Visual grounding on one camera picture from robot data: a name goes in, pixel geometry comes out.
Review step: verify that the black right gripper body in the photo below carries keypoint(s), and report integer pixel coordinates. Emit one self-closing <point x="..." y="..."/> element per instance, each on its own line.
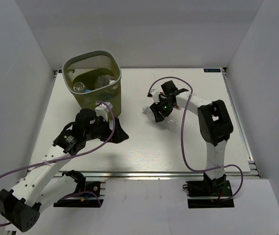
<point x="164" y="106"/>

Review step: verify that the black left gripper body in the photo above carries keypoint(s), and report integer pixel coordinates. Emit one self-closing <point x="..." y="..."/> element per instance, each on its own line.
<point x="101" y="130"/>

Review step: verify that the slim clear plastic bottle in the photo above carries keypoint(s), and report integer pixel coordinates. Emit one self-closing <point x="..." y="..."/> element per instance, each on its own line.
<point x="79" y="87"/>

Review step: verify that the white label clear bottle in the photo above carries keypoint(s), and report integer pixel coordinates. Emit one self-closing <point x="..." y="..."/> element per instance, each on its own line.
<point x="104" y="80"/>

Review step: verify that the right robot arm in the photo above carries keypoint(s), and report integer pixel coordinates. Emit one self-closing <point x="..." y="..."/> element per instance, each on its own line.
<point x="214" y="123"/>

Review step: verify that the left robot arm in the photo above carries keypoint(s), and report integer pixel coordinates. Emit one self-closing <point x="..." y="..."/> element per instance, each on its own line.
<point x="23" y="204"/>

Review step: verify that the olive green mesh bin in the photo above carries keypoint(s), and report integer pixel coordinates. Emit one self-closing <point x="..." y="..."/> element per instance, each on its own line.
<point x="86" y="68"/>

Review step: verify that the blue corner label sticker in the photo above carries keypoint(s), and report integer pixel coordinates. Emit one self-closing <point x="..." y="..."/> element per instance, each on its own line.
<point x="212" y="70"/>

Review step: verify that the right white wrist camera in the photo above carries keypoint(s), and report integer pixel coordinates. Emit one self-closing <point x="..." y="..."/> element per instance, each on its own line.
<point x="154" y="93"/>

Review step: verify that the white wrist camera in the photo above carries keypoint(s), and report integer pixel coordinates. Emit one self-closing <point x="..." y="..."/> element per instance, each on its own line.
<point x="104" y="109"/>
<point x="154" y="93"/>

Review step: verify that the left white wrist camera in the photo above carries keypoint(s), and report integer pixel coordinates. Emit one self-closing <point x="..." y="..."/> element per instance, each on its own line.
<point x="104" y="109"/>

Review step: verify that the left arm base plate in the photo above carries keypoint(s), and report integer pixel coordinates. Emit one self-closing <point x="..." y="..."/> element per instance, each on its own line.
<point x="91" y="197"/>

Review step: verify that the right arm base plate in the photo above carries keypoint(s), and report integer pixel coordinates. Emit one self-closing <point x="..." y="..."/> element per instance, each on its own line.
<point x="199" y="198"/>

